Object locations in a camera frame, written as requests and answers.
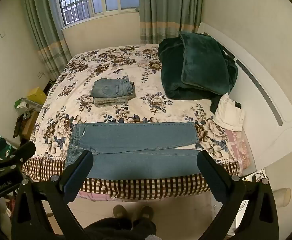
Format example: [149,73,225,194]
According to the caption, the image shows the person's dark clothing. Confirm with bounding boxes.
[83,217,156,240]

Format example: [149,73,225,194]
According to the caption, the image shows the white round lamp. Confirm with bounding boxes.
[272,187,292,208]

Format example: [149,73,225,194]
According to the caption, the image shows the green and white bag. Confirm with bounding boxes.
[14,97,44,113]

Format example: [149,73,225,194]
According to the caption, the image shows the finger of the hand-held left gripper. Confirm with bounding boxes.
[1,141,36,172]

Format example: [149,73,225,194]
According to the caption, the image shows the folded grey pants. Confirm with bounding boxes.
[94,90,136,108]

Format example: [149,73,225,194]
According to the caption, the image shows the white garment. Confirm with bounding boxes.
[215,92,246,132]

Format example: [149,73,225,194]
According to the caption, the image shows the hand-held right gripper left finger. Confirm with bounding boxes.
[11,150,94,240]

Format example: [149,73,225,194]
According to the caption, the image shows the green striped curtain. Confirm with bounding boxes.
[21,0,72,80]
[138,0,204,45]

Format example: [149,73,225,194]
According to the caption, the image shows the folded blue jeans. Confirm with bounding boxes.
[90,78,135,98]

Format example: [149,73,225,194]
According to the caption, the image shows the pink checked pillow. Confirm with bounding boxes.
[223,129,251,170]

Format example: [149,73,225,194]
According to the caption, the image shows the dark green velvet blanket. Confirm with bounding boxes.
[158,38,238,114]

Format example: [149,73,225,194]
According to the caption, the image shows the yellow box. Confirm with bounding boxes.
[26,87,47,105]

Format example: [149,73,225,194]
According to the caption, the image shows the blue denim pants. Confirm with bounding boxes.
[64,122,204,180]

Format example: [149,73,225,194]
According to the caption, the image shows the brown bedside cabinet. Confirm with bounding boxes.
[13,111,40,140]

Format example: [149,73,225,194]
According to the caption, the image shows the dark green velvet pillow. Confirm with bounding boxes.
[178,31,234,93]

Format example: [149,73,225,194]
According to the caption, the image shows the floral bedspread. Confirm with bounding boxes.
[21,44,251,202]

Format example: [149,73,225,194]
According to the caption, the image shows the white headboard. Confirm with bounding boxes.
[197,21,292,178]

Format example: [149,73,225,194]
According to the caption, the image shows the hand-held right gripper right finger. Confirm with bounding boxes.
[197,151,279,240]

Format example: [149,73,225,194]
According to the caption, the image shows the grey slipper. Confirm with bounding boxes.
[136,206,154,222]
[113,204,130,222]

